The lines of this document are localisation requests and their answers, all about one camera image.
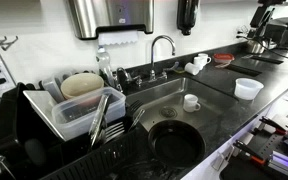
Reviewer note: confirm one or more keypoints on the black bowl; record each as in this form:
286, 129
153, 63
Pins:
176, 143

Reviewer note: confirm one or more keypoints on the stainless steel sink basin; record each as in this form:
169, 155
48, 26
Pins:
165, 102

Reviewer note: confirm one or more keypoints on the white mug in sink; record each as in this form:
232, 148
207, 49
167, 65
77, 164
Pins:
190, 103

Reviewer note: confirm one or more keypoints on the beige ceramic bowl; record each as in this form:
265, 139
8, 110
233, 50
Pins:
80, 84

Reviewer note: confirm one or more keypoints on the black knife on counter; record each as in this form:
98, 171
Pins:
257, 59

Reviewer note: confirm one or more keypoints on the chrome gooseneck faucet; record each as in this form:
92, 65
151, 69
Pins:
154, 54

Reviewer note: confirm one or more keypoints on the clear plastic water bottle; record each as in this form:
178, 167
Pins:
103, 60

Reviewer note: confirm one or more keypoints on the metal forks in rack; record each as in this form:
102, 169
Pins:
113, 131

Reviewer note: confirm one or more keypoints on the white mug lying sideways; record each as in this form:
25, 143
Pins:
191, 69

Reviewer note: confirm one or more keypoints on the metal tongs in rack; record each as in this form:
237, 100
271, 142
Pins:
96, 124

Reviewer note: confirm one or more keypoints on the white mug upright middle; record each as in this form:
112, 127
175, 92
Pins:
199, 62

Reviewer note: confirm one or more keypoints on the white mug upright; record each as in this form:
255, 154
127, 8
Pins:
199, 62
205, 58

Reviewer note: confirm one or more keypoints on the white mug upright rear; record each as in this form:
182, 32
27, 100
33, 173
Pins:
205, 58

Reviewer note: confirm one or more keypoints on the clear plastic food container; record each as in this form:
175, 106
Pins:
74, 117

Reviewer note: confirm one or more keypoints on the red lidded plastic container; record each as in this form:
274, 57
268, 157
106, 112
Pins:
223, 58

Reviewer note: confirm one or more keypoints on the steel paper towel dispenser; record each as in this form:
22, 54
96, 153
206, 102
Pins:
92, 17

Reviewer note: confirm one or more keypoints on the translucent white plastic cup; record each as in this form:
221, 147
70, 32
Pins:
247, 89

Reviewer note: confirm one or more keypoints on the white cutting board tray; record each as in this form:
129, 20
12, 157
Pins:
43, 103

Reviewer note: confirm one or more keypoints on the black dish drying rack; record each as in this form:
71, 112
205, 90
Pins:
29, 150

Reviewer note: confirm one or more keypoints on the black coffee maker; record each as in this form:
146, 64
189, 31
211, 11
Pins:
277, 31

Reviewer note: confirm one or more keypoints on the red handled tool lower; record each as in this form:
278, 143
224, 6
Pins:
254, 157

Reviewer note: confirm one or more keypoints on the red handled tool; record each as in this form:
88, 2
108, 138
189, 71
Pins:
271, 126
254, 157

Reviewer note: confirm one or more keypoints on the red handled tool upper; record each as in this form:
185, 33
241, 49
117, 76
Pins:
271, 126

